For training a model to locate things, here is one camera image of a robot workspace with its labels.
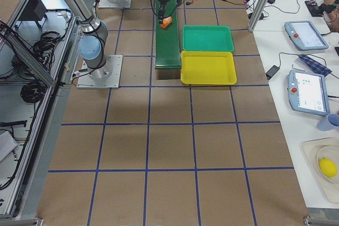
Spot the yellow plastic tray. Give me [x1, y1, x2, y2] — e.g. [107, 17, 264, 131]
[181, 51, 237, 85]

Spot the yellow lemon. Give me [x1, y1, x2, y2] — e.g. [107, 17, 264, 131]
[318, 158, 337, 178]

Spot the blue teach pendant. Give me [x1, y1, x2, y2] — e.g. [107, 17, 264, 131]
[284, 21, 329, 51]
[288, 69, 330, 116]

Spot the orange cylinder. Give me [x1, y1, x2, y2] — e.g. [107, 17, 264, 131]
[160, 16, 173, 29]

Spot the green plastic tray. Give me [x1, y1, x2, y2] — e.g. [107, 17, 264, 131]
[182, 25, 234, 52]

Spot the beige tray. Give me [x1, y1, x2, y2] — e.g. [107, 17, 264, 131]
[302, 137, 338, 204]

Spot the aluminium frame post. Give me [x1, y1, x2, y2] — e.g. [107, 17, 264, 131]
[247, 0, 282, 31]

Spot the blue teach pendant near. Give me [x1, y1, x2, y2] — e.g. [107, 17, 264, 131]
[288, 69, 330, 116]

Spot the light blue mug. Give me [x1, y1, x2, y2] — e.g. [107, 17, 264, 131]
[317, 113, 338, 131]

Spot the blue plaid cloth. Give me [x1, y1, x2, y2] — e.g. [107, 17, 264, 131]
[298, 54, 332, 77]

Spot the white bowl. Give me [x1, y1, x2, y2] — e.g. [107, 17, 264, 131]
[316, 145, 338, 184]

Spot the black cable bundle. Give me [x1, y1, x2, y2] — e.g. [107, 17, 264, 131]
[20, 80, 47, 104]

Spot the black power adapter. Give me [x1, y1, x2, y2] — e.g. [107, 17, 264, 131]
[265, 65, 280, 80]

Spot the green conveyor belt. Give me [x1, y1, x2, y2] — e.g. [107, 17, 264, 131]
[155, 0, 181, 69]

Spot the blue teach pendant far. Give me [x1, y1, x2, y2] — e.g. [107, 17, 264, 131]
[284, 21, 329, 51]

